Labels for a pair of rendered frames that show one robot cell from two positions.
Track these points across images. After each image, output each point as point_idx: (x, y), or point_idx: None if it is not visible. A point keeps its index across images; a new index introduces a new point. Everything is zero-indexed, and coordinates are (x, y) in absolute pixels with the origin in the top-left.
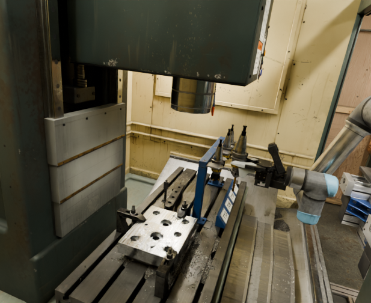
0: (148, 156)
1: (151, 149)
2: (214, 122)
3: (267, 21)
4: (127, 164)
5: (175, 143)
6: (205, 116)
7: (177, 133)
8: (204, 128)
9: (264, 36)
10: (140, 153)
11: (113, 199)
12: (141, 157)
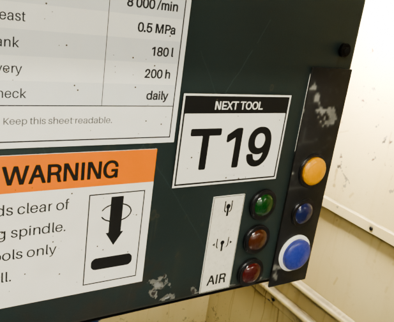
0: (239, 317)
1: (247, 305)
2: None
3: (219, 32)
4: (197, 317)
5: (294, 317)
6: (375, 278)
7: (302, 293)
8: (368, 312)
9: (218, 108)
10: (227, 302)
11: None
12: (227, 315)
